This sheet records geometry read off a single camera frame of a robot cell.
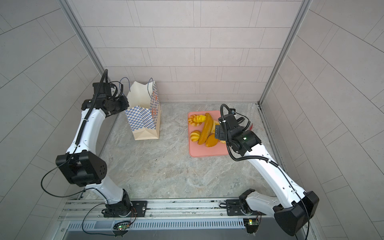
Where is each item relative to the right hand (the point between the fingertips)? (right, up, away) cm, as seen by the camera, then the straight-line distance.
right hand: (225, 129), depth 75 cm
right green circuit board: (+11, -43, -7) cm, 45 cm away
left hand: (-50, +16, +6) cm, 53 cm away
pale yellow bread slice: (-3, +3, +19) cm, 19 cm away
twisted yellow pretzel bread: (-15, +4, +25) cm, 29 cm away
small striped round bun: (-16, -6, +18) cm, 25 cm away
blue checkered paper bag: (-43, +9, +4) cm, 44 cm away
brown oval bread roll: (-5, -9, +17) cm, 20 cm away
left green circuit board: (-47, -41, -11) cm, 63 cm away
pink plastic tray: (-15, -14, +16) cm, 26 cm away
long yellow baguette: (-8, -2, +17) cm, 19 cm away
